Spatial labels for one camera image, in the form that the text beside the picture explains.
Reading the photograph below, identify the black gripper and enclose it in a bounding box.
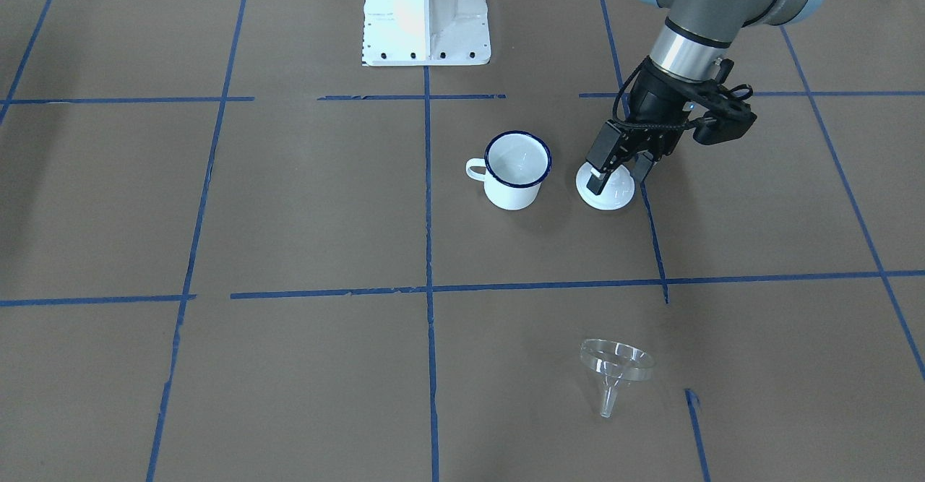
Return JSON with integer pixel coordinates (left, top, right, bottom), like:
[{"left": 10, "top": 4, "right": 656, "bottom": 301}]
[{"left": 585, "top": 63, "right": 694, "bottom": 195}]

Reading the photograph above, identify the white enamel cup lid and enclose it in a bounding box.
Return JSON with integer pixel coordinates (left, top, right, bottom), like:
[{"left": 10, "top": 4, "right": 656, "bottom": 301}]
[{"left": 575, "top": 162, "right": 637, "bottom": 211}]

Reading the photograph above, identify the clear glass funnel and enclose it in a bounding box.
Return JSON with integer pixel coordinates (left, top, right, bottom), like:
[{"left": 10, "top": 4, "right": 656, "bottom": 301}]
[{"left": 579, "top": 338, "right": 656, "bottom": 418}]

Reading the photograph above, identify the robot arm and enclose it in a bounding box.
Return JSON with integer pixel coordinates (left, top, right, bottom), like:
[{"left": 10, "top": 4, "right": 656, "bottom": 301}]
[{"left": 576, "top": 0, "right": 824, "bottom": 202}]

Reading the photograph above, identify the white enamel cup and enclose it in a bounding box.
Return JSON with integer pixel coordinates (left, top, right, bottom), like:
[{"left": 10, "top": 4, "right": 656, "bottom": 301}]
[{"left": 465, "top": 131, "right": 553, "bottom": 211}]

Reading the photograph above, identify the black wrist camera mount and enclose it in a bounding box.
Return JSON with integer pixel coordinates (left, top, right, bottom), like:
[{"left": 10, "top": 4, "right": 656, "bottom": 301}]
[{"left": 687, "top": 59, "right": 757, "bottom": 145}]

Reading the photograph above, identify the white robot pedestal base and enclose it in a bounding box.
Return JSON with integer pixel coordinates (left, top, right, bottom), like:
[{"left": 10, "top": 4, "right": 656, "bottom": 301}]
[{"left": 361, "top": 0, "right": 492, "bottom": 67}]

